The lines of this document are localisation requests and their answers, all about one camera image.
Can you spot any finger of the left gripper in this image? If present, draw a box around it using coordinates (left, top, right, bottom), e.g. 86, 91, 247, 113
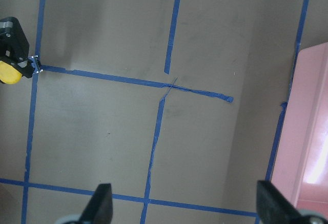
1, 16, 29, 67

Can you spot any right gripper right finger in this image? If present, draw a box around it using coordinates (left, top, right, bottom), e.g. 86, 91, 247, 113
256, 180, 302, 224

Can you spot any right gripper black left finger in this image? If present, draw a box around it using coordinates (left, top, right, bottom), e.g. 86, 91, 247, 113
78, 184, 113, 224

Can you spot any pink plastic bin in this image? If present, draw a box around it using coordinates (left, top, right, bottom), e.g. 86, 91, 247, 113
271, 43, 327, 217

